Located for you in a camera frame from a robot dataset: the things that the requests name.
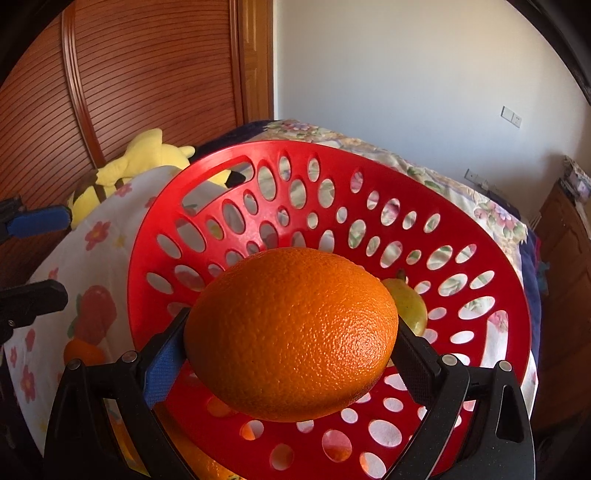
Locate red perforated plastic basket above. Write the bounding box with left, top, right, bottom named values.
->
left=127, top=141, right=532, bottom=480

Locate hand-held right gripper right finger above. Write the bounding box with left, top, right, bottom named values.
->
left=387, top=318, right=536, bottom=480

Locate wall power outlet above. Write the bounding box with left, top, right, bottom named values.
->
left=464, top=168, right=494, bottom=191

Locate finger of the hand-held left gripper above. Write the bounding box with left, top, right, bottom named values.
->
left=0, top=279, right=69, bottom=344
left=0, top=196, right=75, bottom=243

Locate wooden slatted wardrobe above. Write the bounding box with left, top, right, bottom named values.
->
left=0, top=0, right=275, bottom=289

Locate pile of boxes and papers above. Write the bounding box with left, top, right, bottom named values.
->
left=560, top=154, right=591, bottom=205

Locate wooden side cabinet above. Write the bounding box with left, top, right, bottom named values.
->
left=526, top=179, right=591, bottom=437

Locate yellow plush toy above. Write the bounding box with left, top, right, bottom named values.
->
left=67, top=129, right=247, bottom=232

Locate large orange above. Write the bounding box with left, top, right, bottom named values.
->
left=184, top=247, right=400, bottom=422

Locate yellow-green pear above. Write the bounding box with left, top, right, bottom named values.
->
left=381, top=270, right=428, bottom=337

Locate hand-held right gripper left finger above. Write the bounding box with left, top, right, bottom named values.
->
left=44, top=305, right=204, bottom=480

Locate tiny orange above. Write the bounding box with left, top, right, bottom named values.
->
left=63, top=338, right=108, bottom=366

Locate white fruit-print cloth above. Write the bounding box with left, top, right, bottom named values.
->
left=0, top=164, right=541, bottom=480

